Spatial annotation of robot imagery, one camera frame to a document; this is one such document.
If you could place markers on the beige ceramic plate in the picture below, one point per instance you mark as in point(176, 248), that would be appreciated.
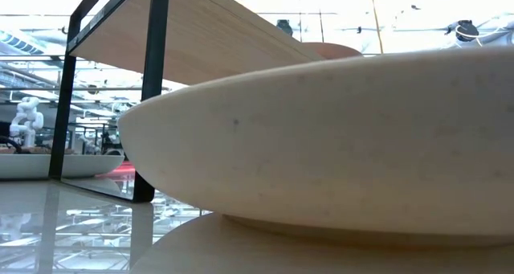
point(321, 145)

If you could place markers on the pink ceramic plate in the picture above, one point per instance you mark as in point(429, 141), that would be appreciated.
point(333, 50)

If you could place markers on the grey ceramic plate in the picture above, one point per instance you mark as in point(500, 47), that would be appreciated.
point(92, 165)

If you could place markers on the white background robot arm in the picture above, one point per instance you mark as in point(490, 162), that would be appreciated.
point(28, 119)

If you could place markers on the wooden shelf black metal legs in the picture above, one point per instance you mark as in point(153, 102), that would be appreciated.
point(201, 37)

